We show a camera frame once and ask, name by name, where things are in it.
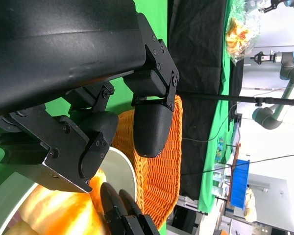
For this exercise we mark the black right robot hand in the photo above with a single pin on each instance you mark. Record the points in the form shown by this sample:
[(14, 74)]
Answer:
[(129, 220)]

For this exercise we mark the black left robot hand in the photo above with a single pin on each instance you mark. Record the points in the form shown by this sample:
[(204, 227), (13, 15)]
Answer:
[(63, 49)]

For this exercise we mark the grey-green bowl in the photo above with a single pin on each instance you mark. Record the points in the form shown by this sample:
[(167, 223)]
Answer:
[(120, 164)]

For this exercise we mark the elongated ribbed bread loaf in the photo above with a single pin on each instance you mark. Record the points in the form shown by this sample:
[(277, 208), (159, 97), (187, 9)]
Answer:
[(63, 208)]

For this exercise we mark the round pumpkin-shaped bread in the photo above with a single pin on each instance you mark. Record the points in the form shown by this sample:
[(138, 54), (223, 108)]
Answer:
[(19, 228)]

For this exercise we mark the grey blue-jointed robot arm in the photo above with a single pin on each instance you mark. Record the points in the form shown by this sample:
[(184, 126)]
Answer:
[(264, 120)]

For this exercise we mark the orange wicker basket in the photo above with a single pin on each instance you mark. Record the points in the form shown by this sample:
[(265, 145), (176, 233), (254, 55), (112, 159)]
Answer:
[(159, 176)]

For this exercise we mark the green tablecloth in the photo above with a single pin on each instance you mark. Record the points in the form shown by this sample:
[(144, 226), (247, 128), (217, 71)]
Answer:
[(149, 14), (215, 147)]

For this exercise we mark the blue plastic bin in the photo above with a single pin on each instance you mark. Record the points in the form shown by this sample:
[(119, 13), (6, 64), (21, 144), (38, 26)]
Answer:
[(240, 183)]

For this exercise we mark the clear plastic snack bag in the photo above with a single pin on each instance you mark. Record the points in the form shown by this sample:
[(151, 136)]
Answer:
[(240, 36)]

